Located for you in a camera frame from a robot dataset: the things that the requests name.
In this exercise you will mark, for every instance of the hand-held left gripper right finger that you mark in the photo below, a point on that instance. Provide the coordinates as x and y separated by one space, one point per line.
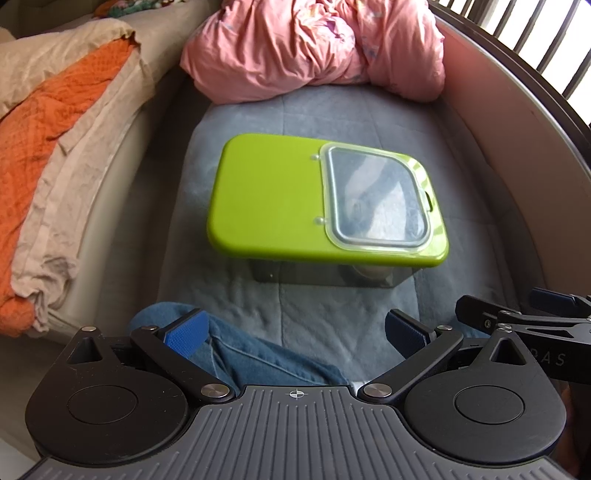
406 334

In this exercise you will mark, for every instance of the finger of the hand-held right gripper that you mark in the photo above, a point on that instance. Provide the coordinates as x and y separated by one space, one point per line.
554 302
480 314

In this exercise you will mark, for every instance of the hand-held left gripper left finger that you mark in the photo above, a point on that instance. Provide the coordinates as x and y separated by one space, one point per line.
187 334

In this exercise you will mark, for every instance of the clear plastic storage box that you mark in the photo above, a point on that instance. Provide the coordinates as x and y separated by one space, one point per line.
300 274

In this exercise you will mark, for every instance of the green box lid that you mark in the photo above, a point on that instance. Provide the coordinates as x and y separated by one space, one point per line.
268 198

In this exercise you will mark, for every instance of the person's left leg in jeans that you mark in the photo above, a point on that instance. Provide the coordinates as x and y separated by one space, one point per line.
258 350

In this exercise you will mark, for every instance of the beige cushion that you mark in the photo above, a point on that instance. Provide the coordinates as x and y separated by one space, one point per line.
124 194

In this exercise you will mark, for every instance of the beige padded bed bumper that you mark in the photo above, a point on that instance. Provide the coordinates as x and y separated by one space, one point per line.
517 138

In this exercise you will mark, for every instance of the orange and beige blanket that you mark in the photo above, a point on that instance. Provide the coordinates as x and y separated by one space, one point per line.
64 194

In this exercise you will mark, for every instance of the pink quilt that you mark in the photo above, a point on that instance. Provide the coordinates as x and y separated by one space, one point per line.
300 50

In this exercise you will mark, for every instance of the colourful crocheted cloth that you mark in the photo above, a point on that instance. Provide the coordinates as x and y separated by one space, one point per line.
120 7

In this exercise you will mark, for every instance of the dark crib rail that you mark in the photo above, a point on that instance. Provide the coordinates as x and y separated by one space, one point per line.
545 55

